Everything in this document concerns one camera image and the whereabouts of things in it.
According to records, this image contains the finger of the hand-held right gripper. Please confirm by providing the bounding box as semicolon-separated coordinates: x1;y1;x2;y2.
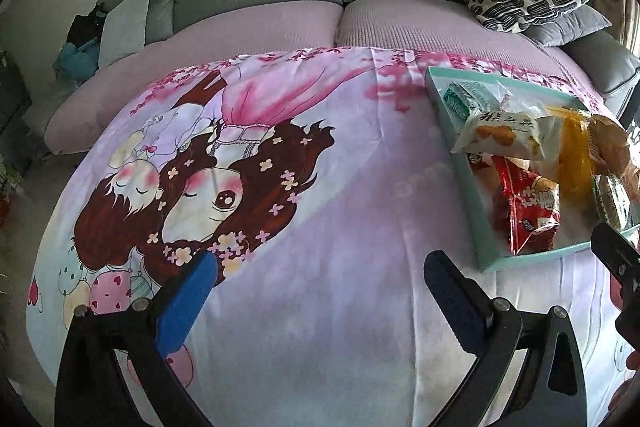
590;222;640;295

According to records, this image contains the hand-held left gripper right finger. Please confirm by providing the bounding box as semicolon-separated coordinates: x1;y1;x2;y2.
424;250;587;427

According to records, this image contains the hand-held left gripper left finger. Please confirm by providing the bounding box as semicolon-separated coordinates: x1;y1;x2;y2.
52;251;218;427

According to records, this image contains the round cake green label packet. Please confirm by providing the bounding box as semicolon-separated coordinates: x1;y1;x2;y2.
591;173;632;233

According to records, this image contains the teal rimmed white tray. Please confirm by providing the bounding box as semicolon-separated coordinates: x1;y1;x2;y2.
424;67;640;273

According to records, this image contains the red crinkled snack packet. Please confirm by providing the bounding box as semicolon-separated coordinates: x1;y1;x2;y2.
487;154;561;255

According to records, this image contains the yellow cake clear packet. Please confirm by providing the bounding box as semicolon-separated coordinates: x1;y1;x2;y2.
547;106;598;202

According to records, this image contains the orange cream snack packet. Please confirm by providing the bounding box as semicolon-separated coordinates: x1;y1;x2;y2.
587;113;632;175

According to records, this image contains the red white biscuit packet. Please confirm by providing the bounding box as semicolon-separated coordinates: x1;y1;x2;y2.
467;151;496;170

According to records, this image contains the white green cookie packet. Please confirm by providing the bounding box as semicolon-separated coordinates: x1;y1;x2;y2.
450;104;563;160

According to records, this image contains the person's right hand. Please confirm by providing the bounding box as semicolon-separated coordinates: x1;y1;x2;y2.
607;349;640;413

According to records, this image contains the printed cartoon blanket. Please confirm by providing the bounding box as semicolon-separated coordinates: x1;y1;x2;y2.
27;47;640;427

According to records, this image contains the light green snack packet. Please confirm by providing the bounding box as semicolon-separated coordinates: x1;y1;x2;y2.
439;81;511;122

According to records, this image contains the red basket with greenery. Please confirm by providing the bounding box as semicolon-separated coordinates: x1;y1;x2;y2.
0;154;23;228

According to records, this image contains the plain grey pillow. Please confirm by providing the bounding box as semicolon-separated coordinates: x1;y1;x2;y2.
522;4;613;48

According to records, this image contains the grey cabinet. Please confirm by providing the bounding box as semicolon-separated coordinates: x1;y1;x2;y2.
0;52;33;172

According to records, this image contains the teal cloth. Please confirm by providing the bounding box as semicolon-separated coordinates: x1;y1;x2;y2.
52;39;103;82

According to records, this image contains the light grey cushion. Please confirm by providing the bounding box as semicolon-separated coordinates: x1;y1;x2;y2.
97;0;153;68

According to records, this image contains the pink sofa seat cover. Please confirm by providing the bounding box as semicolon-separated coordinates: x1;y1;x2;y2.
45;0;606;155

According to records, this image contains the black bag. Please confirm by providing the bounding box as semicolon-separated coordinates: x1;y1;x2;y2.
66;4;108;48

